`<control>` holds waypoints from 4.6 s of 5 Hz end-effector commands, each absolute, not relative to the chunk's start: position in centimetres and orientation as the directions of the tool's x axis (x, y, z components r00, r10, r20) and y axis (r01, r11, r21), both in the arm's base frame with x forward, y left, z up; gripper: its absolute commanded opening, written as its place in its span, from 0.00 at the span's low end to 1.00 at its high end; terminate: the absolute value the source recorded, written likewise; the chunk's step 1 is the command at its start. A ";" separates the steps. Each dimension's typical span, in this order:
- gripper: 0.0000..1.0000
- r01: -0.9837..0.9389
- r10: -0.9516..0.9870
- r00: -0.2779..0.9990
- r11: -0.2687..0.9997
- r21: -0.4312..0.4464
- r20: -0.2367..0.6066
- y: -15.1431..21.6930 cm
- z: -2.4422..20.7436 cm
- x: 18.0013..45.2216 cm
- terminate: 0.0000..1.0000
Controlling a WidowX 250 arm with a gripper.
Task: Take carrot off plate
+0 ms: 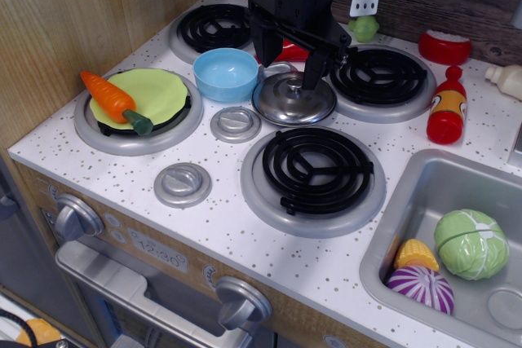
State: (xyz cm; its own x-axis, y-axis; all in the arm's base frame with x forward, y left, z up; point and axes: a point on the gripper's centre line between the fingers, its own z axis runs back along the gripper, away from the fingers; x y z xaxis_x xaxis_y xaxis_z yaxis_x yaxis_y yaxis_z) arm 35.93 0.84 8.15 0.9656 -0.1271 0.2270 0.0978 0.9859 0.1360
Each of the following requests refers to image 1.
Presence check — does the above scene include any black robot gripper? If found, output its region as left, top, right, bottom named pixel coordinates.
left=248, top=0, right=350, bottom=90

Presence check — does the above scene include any orange toy carrot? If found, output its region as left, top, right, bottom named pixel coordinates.
left=80, top=71, right=153, bottom=135

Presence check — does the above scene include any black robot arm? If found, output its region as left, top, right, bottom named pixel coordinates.
left=248, top=0, right=351, bottom=90

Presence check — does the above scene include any light green plate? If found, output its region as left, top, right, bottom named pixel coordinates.
left=108, top=68, right=188, bottom=128

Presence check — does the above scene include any red toy object behind gripper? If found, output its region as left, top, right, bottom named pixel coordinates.
left=254, top=39, right=309, bottom=66

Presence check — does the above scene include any silver pot lid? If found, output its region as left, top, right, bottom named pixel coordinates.
left=251, top=72, right=337, bottom=127

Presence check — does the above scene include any light blue bowl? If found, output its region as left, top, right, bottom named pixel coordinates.
left=192, top=48, right=259, bottom=103

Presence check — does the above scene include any back right black burner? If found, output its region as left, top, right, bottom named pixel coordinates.
left=327, top=45, right=436, bottom=124

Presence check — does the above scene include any black burner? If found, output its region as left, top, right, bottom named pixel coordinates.
left=327, top=45, right=436, bottom=124
left=74, top=76, right=203, bottom=156
left=169, top=4, right=254, bottom=64
left=240, top=127, right=386, bottom=239

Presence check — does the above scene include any small green toy vegetable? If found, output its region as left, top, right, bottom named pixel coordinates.
left=348, top=15, right=380, bottom=42

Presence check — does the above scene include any back left black burner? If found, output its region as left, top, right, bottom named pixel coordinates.
left=169, top=4, right=254, bottom=64

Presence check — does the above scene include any silver stovetop knob upper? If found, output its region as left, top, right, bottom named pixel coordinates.
left=210, top=106, right=261, bottom=143

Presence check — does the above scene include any silver stovetop knob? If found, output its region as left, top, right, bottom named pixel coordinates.
left=153, top=162, right=212, bottom=209
left=210, top=106, right=261, bottom=143

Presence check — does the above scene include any front right black burner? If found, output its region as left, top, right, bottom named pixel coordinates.
left=240, top=127, right=386, bottom=239

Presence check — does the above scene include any red toy cheese wheel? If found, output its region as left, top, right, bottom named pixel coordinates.
left=418, top=30, right=472, bottom=66

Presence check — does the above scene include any front left black burner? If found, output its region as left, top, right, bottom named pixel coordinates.
left=74, top=76, right=203, bottom=156

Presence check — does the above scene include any red toy ketchup bottle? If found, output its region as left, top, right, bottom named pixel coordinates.
left=427, top=66, right=467, bottom=145

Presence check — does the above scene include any silver stovetop knob lower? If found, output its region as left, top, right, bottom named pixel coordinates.
left=153, top=162, right=212, bottom=209

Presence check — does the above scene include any silver sink basin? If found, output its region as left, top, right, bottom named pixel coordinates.
left=360, top=150, right=521, bottom=347

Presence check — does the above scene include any cream toy bottle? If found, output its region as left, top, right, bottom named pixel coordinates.
left=484, top=64, right=522, bottom=100

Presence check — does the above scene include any yellow toy corn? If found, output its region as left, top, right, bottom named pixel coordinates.
left=394, top=239, right=440, bottom=271

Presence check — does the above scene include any oven clock display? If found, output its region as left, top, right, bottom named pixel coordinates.
left=127, top=228, right=188, bottom=274

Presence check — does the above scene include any right silver oven knob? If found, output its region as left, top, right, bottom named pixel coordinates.
left=215, top=276, right=272, bottom=330

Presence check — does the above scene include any silver oven knob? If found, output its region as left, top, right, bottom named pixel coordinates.
left=215, top=276, right=272, bottom=330
left=55, top=193, right=104, bottom=242

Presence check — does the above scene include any green toy cabbage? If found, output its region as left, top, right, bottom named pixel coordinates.
left=434, top=209, right=510, bottom=280

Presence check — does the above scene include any purple toy onion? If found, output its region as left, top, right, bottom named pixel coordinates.
left=387, top=266, right=455, bottom=315

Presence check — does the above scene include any left silver oven knob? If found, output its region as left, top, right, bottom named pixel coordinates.
left=55, top=193, right=104, bottom=242

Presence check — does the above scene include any silver oven door handle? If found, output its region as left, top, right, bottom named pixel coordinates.
left=55, top=241, right=253, bottom=347

